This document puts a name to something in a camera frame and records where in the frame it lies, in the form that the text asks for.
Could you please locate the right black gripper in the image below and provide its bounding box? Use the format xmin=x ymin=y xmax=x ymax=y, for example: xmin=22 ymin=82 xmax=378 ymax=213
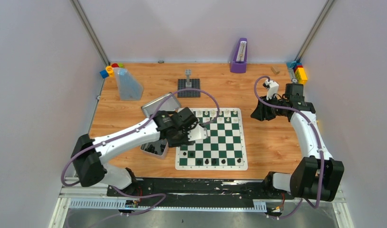
xmin=251 ymin=94 xmax=287 ymax=121

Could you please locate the metal tin with black pieces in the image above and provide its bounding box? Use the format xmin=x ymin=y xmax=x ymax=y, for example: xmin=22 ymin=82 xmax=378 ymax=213
xmin=140 ymin=140 xmax=169 ymax=160

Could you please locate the green white chess mat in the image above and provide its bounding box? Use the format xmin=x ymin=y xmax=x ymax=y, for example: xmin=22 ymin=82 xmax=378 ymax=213
xmin=175 ymin=108 xmax=248 ymax=171

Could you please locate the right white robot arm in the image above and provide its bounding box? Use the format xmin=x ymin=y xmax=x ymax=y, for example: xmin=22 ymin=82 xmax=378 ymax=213
xmin=251 ymin=80 xmax=344 ymax=202

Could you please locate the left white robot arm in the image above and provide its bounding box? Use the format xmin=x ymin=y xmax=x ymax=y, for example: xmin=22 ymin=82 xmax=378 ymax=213
xmin=71 ymin=107 xmax=208 ymax=196

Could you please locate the metal tin lid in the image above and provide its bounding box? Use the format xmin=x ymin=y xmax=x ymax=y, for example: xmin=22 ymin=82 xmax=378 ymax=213
xmin=141 ymin=92 xmax=182 ymax=118

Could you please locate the small wooden block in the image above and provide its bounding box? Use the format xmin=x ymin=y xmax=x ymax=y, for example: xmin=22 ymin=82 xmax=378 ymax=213
xmin=271 ymin=66 xmax=280 ymax=75

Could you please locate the purple metronome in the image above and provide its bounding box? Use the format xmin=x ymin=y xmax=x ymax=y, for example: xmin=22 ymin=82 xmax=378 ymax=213
xmin=230 ymin=38 xmax=248 ymax=74

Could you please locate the yellow toy block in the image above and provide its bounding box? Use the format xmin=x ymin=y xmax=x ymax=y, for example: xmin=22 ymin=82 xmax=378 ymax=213
xmin=295 ymin=67 xmax=308 ymax=85

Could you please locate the dark grey lego baseplate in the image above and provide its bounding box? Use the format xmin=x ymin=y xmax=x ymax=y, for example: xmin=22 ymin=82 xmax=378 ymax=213
xmin=177 ymin=78 xmax=201 ymax=98

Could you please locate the grey lego tower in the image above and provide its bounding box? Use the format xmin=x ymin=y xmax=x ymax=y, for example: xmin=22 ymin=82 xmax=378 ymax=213
xmin=185 ymin=69 xmax=192 ymax=88

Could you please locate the translucent blue plastic container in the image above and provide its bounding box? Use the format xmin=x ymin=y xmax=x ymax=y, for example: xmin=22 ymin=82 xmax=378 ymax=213
xmin=114 ymin=67 xmax=144 ymax=101

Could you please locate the colourful toy blocks left corner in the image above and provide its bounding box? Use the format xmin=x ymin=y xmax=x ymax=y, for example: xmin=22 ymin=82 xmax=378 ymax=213
xmin=99 ymin=63 xmax=124 ymax=79

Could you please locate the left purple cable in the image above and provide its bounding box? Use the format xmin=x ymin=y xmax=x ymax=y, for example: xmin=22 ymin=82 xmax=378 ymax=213
xmin=60 ymin=88 xmax=220 ymax=228

